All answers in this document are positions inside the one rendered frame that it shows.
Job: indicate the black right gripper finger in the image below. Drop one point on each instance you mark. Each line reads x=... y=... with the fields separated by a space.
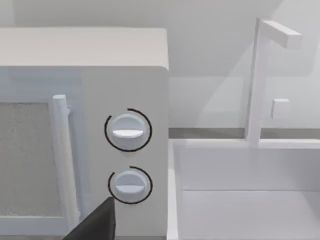
x=100 y=222

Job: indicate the smaller white microwave knob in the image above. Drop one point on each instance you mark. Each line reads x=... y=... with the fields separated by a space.
x=130 y=185

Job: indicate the larger white microwave knob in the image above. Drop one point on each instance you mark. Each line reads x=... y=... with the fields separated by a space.
x=128 y=130

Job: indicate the pale microwave oven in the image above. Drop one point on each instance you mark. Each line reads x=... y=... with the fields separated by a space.
x=100 y=87

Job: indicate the white sink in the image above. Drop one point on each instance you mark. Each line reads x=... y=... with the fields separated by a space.
x=245 y=190

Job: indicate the tall white tap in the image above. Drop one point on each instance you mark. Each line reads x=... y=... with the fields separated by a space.
x=260 y=82

